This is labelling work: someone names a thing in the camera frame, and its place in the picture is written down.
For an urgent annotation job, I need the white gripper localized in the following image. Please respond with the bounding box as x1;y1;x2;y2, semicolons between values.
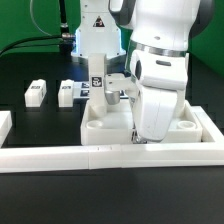
103;49;188;143

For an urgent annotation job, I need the white desk top tray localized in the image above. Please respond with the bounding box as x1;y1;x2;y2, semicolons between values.
80;99;202;145

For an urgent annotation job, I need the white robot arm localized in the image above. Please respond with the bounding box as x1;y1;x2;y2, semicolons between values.
72;0;213;143

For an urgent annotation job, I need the fiducial marker plate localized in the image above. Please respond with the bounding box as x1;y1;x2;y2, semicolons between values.
72;81;129;100

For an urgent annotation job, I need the white U-shaped fence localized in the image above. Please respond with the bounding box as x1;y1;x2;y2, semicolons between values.
0;106;224;173

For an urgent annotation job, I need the black cable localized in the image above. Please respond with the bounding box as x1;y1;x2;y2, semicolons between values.
0;32;76;56

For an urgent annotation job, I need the grey thin cable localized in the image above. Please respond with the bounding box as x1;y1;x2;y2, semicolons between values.
28;0;54;37

